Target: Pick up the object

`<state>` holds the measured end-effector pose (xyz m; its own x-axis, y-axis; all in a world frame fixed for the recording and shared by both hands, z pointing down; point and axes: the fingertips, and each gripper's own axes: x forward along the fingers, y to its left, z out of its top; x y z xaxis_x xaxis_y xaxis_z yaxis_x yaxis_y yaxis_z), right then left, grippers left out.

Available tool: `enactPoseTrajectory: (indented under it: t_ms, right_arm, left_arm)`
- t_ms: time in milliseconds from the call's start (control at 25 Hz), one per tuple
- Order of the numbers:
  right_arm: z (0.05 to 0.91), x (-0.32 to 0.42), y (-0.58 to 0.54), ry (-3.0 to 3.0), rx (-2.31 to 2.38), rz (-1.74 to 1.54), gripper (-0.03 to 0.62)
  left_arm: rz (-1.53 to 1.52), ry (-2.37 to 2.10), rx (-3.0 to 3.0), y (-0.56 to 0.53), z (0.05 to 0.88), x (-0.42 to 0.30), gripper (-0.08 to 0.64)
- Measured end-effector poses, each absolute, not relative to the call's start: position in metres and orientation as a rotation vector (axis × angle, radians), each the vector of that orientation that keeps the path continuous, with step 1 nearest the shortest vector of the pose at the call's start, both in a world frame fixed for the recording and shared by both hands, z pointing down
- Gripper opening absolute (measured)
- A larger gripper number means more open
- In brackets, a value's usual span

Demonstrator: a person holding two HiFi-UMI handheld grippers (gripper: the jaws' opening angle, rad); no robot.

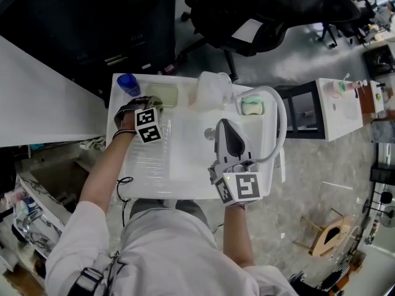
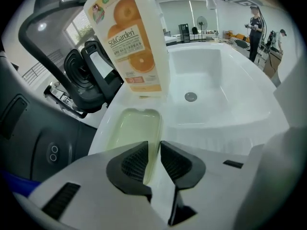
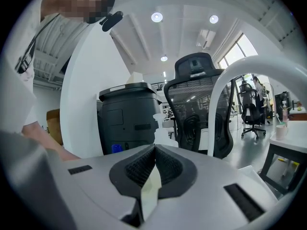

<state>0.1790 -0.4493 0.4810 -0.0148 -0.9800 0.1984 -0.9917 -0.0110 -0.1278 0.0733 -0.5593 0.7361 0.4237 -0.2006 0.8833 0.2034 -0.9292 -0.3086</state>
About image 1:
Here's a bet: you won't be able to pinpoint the large white washbasin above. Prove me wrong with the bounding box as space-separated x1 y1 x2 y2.
106 72 286 200

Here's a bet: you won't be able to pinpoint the black swivel office chair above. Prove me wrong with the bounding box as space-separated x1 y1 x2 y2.
286 0 371 49

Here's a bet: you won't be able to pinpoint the black chest strap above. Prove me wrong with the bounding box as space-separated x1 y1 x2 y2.
71 253 127 296

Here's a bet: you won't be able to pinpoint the clear plastic container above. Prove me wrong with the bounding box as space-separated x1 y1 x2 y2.
187 88 236 111

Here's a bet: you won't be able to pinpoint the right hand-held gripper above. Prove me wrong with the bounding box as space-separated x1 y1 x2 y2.
209 118 264 208

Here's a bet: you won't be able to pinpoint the black mesh office chair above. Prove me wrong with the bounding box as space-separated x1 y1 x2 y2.
180 0 289 83

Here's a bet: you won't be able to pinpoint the small white washbasin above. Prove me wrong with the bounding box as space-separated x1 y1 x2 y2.
315 78 364 142

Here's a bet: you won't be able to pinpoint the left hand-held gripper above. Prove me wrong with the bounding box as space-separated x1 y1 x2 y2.
114 96 165 144

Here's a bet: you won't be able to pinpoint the marble pattern washbasin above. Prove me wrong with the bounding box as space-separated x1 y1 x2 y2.
12 165 73 260

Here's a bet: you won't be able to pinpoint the person's right forearm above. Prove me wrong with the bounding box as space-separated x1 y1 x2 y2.
222 205 256 268

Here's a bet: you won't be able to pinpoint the black equipment box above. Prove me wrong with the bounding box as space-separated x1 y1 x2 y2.
362 44 395 78

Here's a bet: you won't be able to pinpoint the pale pink cup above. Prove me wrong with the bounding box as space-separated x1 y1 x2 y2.
322 81 339 98

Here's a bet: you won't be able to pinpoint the person's grey trousers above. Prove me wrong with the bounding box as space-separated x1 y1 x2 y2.
129 198 214 231

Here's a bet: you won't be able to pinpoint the blue bottle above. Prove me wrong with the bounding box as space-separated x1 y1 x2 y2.
116 73 141 97

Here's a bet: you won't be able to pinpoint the person's left hand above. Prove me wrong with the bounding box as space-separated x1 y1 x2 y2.
118 112 137 132

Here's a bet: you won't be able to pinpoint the person's white shirt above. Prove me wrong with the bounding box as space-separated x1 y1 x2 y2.
44 200 299 296

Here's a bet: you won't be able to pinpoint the clear pump bottle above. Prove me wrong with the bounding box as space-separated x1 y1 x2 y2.
196 70 233 106

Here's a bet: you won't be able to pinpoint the white curved faucet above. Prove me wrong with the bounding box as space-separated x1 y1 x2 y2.
236 85 288 165

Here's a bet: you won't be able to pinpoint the striped wristband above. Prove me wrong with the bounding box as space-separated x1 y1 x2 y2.
111 128 137 141

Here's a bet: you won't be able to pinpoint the pink pump bottle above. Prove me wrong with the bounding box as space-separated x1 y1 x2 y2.
345 79 368 93

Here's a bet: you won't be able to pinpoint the person's left forearm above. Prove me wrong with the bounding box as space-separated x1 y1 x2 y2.
78 131 136 215

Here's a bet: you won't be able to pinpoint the wooden stool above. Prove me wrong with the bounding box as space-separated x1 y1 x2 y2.
293 208 354 258

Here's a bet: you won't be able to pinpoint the green cup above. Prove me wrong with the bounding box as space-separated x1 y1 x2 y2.
338 72 351 94

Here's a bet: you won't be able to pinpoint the yellow-green sponge tray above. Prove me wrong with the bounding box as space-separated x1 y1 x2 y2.
144 83 180 109

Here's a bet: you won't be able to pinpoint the brown wooden cabinet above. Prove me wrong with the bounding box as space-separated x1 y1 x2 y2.
357 80 389 123

